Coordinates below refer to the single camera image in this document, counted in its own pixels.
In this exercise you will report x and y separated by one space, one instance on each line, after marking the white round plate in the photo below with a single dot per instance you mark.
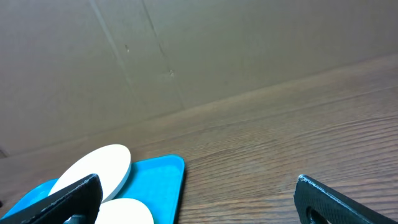
111 163

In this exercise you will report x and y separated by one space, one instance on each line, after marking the teal plastic tray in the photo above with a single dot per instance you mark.
156 182

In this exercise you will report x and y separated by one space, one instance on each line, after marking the light blue round plate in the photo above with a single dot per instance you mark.
124 211

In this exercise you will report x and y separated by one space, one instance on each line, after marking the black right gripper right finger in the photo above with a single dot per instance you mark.
316 202

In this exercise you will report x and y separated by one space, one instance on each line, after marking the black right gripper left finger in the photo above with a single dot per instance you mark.
77 203

